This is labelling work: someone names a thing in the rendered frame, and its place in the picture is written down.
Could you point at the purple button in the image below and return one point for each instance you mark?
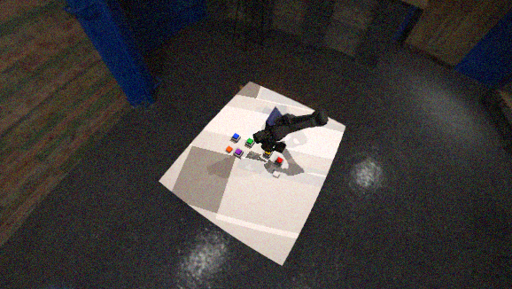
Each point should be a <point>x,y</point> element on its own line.
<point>238,153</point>

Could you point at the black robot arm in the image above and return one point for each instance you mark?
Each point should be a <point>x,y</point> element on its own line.
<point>287,124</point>

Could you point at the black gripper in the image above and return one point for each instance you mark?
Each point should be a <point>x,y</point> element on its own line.
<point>279,147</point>

